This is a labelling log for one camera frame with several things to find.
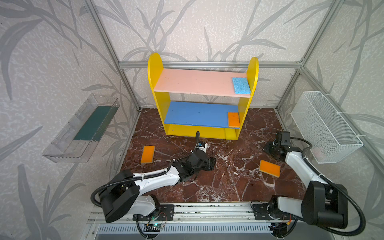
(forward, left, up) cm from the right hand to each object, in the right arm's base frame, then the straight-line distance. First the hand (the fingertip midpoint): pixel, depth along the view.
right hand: (266, 144), depth 90 cm
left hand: (-9, +32, +3) cm, 34 cm away
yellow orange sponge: (+14, +19, +6) cm, 24 cm away
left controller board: (-41, +63, -9) cm, 76 cm away
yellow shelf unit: (+43, +46, -4) cm, 62 cm away
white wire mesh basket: (-12, -15, +27) cm, 33 cm away
